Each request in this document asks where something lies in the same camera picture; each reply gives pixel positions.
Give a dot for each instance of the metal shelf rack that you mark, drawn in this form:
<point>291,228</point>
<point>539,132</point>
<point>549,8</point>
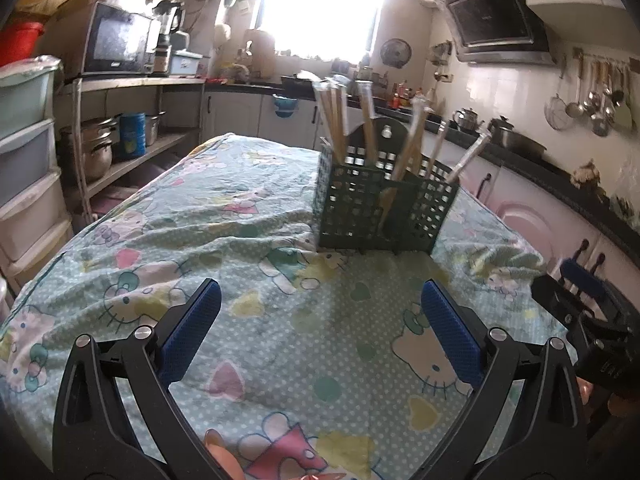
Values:
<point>140,82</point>

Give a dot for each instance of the white round wall object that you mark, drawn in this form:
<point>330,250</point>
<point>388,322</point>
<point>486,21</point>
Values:
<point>223,36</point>

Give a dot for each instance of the small cluster of hanging tools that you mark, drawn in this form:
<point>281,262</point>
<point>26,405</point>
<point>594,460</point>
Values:
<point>441,55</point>

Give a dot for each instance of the blue canister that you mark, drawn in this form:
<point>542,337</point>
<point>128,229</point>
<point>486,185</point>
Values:
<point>132,136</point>

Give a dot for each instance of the cartoon printed bed sheet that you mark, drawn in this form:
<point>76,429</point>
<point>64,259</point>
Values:
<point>175,210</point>

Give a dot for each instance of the small steel pot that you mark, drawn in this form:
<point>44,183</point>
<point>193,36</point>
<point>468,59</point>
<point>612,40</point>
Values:
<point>154,129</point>

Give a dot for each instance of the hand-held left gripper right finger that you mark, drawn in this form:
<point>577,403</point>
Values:
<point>450,335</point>

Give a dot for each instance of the dark round wall fan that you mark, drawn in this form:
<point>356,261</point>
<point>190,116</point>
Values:
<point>396,52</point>

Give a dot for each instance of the group of condiment bottles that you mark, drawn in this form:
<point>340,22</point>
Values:
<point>405,96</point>

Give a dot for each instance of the person's right hand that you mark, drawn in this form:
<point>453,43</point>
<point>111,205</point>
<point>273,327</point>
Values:
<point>582,391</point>

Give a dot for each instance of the dried leaf bundle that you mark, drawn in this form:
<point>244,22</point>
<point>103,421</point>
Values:
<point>587,177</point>

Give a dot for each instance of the dark lidded pot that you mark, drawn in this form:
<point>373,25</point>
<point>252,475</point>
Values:
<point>501,125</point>

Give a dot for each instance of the black microwave oven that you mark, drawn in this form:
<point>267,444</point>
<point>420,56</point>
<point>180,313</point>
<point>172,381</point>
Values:
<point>117,40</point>

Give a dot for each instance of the wide steel pan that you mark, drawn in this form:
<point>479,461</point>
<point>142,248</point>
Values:
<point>525,142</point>

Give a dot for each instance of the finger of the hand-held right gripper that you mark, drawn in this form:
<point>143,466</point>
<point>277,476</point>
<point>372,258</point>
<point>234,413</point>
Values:
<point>582,278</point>
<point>550,300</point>

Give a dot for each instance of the black range hood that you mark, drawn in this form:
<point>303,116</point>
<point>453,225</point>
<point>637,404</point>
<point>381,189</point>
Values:
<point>495,20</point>

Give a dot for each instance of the blue plastic bag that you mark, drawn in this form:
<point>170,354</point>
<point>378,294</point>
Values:
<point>285,105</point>

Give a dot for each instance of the dark green plastic utensil basket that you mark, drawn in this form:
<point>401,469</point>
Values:
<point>360,210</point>

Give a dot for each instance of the row of hanging kitchen utensils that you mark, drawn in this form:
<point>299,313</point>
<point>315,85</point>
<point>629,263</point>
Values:
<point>602,95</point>

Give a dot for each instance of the bunch of chopsticks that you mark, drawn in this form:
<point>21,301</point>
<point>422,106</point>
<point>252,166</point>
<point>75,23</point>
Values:
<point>332,115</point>

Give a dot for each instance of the beige cutting board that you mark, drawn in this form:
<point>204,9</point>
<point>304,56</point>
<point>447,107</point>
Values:
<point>261,52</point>

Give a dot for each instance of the pastel plastic drawer unit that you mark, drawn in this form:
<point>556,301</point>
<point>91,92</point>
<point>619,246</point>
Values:
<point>25,160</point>

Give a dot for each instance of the steel kettle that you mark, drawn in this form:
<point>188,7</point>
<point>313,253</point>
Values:
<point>467,120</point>

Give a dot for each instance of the large steel pot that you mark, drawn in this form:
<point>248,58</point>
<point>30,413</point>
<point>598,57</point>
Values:
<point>92,152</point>

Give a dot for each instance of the countertop blender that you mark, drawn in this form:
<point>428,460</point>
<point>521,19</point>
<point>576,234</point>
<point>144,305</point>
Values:
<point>167,30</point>

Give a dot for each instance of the red plastic bucket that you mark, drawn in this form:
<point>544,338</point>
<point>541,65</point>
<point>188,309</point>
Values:
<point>20,42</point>

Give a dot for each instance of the grey kitchen appliance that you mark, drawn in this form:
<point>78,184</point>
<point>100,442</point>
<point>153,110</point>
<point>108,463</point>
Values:
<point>181,40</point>

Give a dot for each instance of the kitchen window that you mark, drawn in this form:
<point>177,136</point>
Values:
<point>320,5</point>

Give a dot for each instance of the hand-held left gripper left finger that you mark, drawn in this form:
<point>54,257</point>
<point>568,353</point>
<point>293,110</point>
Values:
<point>192,330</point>

